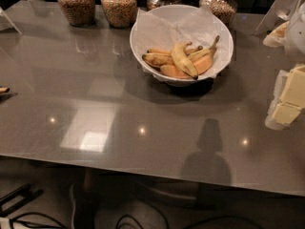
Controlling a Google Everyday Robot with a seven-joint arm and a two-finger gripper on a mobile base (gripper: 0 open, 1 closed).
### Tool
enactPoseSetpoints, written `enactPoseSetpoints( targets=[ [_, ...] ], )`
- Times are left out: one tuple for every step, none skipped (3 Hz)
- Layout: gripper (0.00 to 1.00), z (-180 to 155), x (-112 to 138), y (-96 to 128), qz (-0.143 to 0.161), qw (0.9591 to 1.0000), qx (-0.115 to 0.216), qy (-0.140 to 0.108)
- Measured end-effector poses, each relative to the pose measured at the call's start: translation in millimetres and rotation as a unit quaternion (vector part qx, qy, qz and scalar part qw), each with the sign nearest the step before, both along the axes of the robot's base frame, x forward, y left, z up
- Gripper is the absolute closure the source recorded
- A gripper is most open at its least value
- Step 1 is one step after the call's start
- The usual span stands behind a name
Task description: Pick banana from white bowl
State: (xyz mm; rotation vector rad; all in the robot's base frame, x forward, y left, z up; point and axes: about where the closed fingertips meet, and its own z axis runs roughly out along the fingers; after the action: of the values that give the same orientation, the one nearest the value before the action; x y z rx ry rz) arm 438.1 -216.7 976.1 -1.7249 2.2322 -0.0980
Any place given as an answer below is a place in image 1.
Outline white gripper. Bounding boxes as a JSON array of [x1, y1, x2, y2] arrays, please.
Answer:
[[265, 63, 305, 131]]

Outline diagonal yellow banana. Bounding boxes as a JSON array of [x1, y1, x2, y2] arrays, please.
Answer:
[[171, 42, 198, 79]]

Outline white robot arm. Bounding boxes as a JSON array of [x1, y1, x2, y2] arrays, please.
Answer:
[[263, 0, 305, 130]]

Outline right long-stemmed banana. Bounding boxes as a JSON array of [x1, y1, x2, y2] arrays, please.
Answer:
[[188, 35, 220, 62]]

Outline back small banana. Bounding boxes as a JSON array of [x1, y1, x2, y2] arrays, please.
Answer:
[[147, 46, 203, 55]]

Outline white bowl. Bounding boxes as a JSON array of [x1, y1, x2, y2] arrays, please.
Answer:
[[129, 4, 234, 88]]

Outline left brown-spotted banana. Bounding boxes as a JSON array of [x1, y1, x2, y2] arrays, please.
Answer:
[[142, 52, 173, 68]]

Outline banana at left edge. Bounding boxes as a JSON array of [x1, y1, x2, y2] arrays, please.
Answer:
[[0, 87, 10, 94]]

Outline white paper liner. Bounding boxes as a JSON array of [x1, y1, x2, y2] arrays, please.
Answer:
[[135, 6, 231, 80]]

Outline right glass grain jar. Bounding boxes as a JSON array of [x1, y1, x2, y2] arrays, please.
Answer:
[[199, 0, 237, 26]]

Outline glass grain jar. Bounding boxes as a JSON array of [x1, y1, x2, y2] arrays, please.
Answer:
[[101, 0, 137, 29], [57, 0, 95, 27], [199, 0, 237, 26]]

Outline left glass grain jar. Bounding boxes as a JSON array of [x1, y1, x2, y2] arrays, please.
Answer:
[[57, 0, 95, 27]]

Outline black stand on floor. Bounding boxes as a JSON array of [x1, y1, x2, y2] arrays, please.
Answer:
[[0, 183, 44, 218]]

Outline black cable on floor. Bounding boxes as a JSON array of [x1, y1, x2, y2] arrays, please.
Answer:
[[9, 203, 265, 229]]

